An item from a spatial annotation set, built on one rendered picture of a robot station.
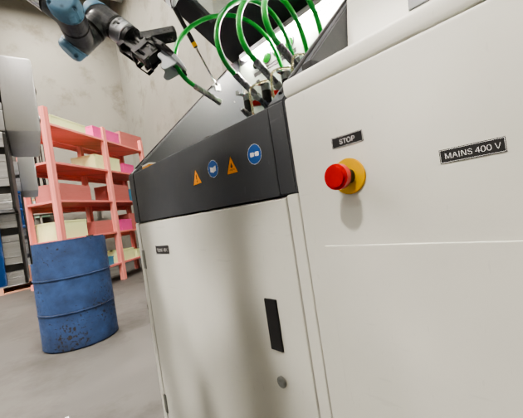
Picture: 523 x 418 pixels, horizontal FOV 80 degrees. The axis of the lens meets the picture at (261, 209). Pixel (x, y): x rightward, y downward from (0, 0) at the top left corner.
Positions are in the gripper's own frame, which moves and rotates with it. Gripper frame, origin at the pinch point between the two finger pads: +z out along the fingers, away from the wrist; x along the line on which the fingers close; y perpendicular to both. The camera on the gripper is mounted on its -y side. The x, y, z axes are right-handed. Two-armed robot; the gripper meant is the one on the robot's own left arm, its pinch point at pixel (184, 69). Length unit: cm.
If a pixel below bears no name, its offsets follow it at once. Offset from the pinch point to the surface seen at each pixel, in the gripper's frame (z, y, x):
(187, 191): 27.8, 31.8, 8.3
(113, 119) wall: -423, -128, -654
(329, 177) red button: 52, 25, 45
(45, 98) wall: -526, -57, -585
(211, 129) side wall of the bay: 8.3, -1.0, -29.2
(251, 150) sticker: 38, 22, 30
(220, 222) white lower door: 40, 34, 16
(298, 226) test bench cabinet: 53, 30, 33
